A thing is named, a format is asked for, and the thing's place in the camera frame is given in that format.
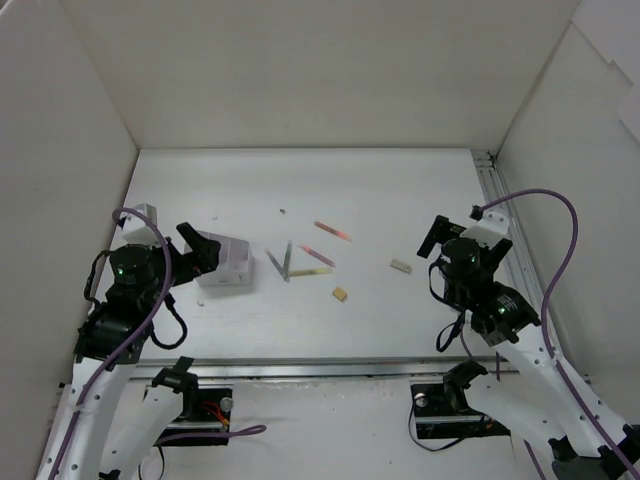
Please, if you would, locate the white eraser block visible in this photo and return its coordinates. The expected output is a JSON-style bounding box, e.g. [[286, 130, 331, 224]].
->
[[390, 259, 412, 274]]

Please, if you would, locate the purple pen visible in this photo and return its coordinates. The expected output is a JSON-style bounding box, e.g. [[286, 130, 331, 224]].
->
[[264, 248, 290, 283]]

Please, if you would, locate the green pen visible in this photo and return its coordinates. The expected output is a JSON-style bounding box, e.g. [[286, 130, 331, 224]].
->
[[282, 240, 293, 282]]

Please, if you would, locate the red pen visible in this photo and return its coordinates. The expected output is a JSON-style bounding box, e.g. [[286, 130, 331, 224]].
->
[[298, 244, 336, 268], [314, 221, 352, 242]]

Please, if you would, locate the yellow highlighter pen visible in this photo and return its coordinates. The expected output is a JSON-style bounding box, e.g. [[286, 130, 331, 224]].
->
[[288, 267, 333, 278]]

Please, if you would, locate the tan eraser block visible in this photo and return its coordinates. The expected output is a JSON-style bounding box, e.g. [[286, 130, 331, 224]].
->
[[332, 287, 348, 302]]

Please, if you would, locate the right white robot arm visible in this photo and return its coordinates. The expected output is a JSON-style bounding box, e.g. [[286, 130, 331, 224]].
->
[[417, 213, 639, 479]]

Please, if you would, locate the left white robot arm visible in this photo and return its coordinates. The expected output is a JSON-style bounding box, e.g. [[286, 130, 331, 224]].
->
[[38, 222, 221, 479]]

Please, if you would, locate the white divided organizer box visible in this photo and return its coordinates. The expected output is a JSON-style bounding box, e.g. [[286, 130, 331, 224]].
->
[[195, 230, 254, 288]]

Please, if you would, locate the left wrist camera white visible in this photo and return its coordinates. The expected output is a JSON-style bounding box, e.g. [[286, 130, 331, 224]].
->
[[120, 203, 159, 247]]

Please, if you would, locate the aluminium right rail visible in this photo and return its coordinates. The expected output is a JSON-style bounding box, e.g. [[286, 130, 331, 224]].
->
[[472, 149, 566, 374]]

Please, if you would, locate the aluminium rail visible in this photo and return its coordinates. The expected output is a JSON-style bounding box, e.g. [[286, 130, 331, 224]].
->
[[472, 149, 566, 374], [74, 355, 591, 386]]

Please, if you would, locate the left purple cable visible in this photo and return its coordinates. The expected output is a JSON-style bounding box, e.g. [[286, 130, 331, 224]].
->
[[49, 207, 269, 480]]

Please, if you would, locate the purple cable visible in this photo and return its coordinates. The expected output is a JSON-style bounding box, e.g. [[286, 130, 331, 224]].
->
[[49, 207, 269, 480], [459, 188, 640, 480]]

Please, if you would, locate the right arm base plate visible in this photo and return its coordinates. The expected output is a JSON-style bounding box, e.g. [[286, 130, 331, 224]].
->
[[407, 383, 511, 453]]

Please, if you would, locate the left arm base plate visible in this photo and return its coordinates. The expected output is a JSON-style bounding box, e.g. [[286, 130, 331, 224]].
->
[[161, 385, 233, 447]]

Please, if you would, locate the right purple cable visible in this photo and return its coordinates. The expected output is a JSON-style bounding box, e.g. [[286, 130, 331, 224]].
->
[[459, 188, 640, 480]]

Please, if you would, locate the aluminium front rail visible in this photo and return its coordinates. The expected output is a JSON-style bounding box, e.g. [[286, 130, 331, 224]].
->
[[74, 355, 591, 386]]

